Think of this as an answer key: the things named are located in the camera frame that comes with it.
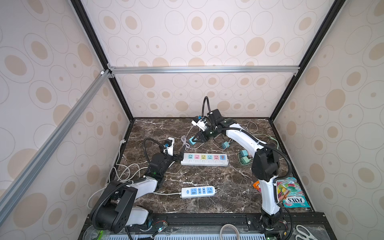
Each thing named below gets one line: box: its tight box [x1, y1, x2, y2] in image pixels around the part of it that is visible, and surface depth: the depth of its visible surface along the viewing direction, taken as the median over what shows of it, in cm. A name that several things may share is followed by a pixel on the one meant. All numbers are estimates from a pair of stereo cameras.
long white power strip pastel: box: [180, 153, 229, 167], surface depth 96 cm
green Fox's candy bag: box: [276, 177, 311, 208], surface depth 82 cm
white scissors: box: [295, 224, 319, 240], surface depth 71 cm
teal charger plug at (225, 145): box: [222, 141, 230, 150], surface depth 102 cm
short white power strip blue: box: [181, 186, 216, 199], surface depth 83 cm
